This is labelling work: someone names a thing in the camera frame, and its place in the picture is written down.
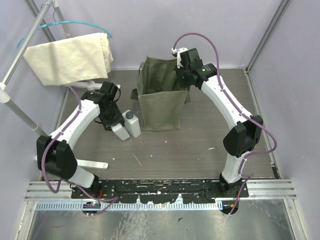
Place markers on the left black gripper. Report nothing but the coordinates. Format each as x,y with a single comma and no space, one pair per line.
114,120

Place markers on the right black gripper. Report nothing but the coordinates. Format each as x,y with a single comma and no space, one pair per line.
185,84

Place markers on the white square bottle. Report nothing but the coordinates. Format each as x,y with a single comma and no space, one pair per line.
132,124
120,131

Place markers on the olive green canvas bag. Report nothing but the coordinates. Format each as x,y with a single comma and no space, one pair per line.
160,96

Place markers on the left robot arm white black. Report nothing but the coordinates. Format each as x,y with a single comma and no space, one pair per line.
55,152

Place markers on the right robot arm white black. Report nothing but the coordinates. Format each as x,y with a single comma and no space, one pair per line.
244,132

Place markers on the cream canvas cloth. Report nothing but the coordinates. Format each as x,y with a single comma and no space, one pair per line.
81,58

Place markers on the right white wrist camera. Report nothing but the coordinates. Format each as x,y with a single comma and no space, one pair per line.
177,54

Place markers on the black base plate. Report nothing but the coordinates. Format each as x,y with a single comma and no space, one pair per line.
160,191

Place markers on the grey slotted cable duct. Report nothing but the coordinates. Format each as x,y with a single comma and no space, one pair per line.
77,205

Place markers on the aluminium rail front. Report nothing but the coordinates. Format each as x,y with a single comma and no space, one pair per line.
260,188

